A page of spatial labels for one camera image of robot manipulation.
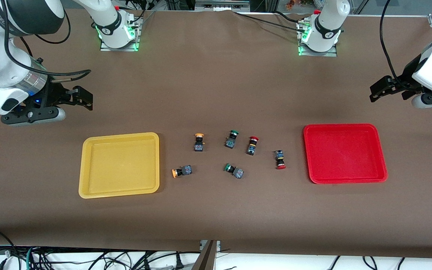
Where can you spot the red push button switch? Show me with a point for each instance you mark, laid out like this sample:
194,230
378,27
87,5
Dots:
252,147
279,157

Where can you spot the yellow push button switch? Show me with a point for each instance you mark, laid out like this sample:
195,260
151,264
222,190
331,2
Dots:
184,171
198,144

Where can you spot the yellow plastic tray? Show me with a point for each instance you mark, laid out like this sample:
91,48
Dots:
120,165

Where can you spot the grey metal box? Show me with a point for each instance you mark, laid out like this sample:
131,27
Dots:
221,4

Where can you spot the red plastic tray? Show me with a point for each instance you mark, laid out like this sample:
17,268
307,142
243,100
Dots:
345,153

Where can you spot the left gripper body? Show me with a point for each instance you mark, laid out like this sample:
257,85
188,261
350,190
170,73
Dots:
405,77

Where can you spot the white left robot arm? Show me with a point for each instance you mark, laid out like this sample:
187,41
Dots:
324,30

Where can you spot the black power plug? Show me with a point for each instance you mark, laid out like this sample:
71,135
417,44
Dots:
179,263

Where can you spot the green push button switch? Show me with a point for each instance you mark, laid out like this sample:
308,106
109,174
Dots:
231,141
235,171

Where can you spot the white metal bracket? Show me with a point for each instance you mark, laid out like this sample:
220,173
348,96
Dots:
216,245

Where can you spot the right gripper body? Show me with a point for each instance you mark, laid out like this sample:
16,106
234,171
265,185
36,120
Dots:
54,93

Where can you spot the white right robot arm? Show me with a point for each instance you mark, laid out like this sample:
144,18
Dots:
107,26

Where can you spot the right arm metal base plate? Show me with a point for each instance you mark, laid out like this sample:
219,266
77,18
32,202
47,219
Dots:
105,48

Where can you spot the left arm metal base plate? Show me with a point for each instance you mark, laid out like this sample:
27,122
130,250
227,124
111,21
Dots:
332,53

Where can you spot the wooden table beam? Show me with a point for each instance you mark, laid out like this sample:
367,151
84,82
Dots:
205,258

